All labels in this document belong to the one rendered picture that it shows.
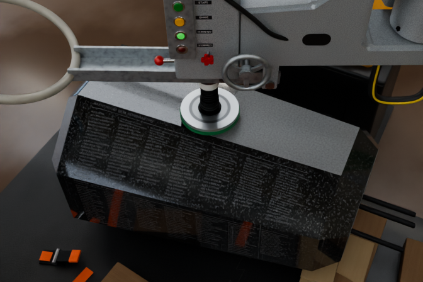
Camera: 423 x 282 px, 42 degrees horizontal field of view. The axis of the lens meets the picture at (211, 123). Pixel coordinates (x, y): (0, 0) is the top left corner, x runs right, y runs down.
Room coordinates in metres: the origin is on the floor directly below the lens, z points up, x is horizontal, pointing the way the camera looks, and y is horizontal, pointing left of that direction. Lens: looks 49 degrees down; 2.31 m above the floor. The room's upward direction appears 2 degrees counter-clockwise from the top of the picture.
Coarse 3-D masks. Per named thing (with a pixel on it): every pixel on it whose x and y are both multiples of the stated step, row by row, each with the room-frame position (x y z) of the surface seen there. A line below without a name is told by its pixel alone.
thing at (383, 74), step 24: (288, 72) 1.77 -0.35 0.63; (312, 72) 1.71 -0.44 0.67; (336, 72) 1.67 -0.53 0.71; (360, 72) 1.63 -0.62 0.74; (384, 72) 1.63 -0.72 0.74; (288, 96) 1.77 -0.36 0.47; (312, 96) 1.71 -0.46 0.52; (336, 96) 1.66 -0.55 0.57; (360, 96) 1.61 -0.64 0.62; (360, 120) 1.59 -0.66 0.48; (384, 120) 1.99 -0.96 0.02
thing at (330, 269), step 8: (336, 264) 1.04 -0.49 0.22; (304, 272) 1.01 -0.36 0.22; (312, 272) 1.01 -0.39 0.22; (320, 272) 1.01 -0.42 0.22; (328, 272) 1.01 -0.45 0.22; (312, 280) 0.98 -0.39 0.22; (320, 280) 0.97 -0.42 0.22; (328, 280) 0.97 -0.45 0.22; (336, 280) 0.97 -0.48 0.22; (344, 280) 0.97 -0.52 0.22
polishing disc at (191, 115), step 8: (192, 96) 1.41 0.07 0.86; (224, 96) 1.41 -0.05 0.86; (232, 96) 1.40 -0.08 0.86; (184, 104) 1.37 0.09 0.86; (192, 104) 1.37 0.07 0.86; (224, 104) 1.36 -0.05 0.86; (232, 104) 1.36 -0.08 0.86; (184, 112) 1.33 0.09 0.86; (192, 112) 1.33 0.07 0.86; (224, 112) 1.33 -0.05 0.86; (232, 112) 1.33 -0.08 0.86; (184, 120) 1.30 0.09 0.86; (192, 120) 1.29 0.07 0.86; (200, 120) 1.29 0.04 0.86; (208, 120) 1.29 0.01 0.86; (216, 120) 1.29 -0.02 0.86; (224, 120) 1.29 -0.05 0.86; (232, 120) 1.29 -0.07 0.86; (200, 128) 1.25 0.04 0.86; (208, 128) 1.25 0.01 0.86; (216, 128) 1.25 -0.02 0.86; (224, 128) 1.26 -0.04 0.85
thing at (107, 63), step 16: (80, 48) 1.42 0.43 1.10; (96, 48) 1.42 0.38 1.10; (112, 48) 1.41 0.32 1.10; (128, 48) 1.41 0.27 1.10; (144, 48) 1.41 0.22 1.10; (160, 48) 1.41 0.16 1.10; (80, 64) 1.38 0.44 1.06; (96, 64) 1.38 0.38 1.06; (112, 64) 1.38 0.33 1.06; (128, 64) 1.38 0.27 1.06; (144, 64) 1.38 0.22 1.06; (80, 80) 1.31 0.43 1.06; (96, 80) 1.31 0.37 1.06; (112, 80) 1.30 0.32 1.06; (128, 80) 1.30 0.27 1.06; (144, 80) 1.30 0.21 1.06; (160, 80) 1.30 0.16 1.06; (176, 80) 1.30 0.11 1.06; (192, 80) 1.29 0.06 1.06; (208, 80) 1.29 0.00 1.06; (240, 80) 1.29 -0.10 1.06; (256, 80) 1.29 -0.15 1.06
